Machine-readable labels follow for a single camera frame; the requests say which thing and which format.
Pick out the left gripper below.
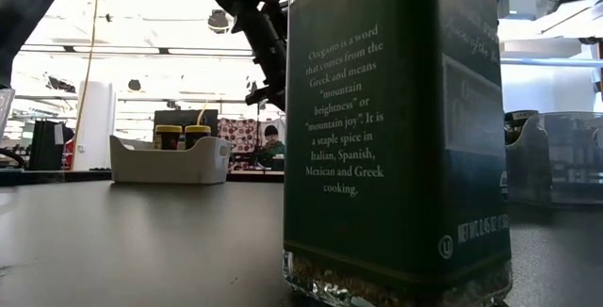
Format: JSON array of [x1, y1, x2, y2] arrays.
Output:
[[244, 5, 288, 110]]

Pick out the yellow-lid dark spice jar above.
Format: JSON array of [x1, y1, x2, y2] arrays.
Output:
[[154, 124, 184, 152], [183, 124, 213, 151]]

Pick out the person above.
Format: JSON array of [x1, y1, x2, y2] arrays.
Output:
[[255, 123, 287, 172]]

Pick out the red white patterned cloth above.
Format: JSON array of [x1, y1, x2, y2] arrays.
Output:
[[217, 117, 259, 172]]

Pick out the ceiling light strip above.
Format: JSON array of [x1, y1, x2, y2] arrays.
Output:
[[18, 44, 255, 58]]

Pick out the black monitor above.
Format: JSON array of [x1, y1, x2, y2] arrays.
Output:
[[153, 107, 220, 138]]

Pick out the white plastic bin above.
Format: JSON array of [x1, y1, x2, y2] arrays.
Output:
[[108, 135, 233, 186]]

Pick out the white pillar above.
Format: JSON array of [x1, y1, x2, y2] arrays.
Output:
[[73, 79, 118, 172]]

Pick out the black box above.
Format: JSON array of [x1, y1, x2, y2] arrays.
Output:
[[27, 119, 75, 172]]

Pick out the smoky translucent plastic bin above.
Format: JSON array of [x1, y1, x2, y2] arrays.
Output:
[[504, 110, 603, 207]]

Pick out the long yellow power cord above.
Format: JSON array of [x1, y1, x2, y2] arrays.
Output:
[[70, 0, 103, 171]]

